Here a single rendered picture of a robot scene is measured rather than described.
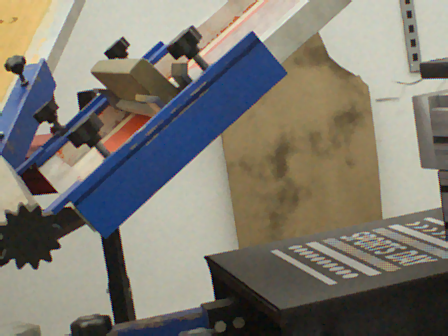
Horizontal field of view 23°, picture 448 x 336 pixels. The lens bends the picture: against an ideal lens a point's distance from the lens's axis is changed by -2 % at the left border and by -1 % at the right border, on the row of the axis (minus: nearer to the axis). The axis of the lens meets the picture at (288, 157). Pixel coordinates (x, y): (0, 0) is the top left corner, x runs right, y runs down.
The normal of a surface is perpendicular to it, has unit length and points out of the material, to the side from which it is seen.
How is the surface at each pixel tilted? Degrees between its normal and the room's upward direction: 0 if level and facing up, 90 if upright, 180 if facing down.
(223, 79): 90
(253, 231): 91
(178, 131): 90
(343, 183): 90
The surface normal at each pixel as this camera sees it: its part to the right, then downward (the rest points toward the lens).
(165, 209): 0.29, 0.08
